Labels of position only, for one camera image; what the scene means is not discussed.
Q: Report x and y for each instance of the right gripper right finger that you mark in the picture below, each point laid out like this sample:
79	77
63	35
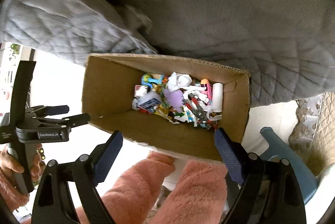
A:
228	151

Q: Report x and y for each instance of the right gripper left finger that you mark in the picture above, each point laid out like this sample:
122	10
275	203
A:
104	156

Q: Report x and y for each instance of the white paper tube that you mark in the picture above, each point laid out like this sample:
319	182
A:
217	97

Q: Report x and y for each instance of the cardboard trash box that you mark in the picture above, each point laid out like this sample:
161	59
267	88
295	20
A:
164	102

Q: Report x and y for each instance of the person left hand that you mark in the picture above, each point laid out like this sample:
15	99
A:
10	166

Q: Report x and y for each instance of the blue plastic stool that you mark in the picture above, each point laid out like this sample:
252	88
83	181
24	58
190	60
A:
277	148

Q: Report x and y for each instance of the grey quilted blanket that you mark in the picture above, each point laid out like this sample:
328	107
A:
287	46

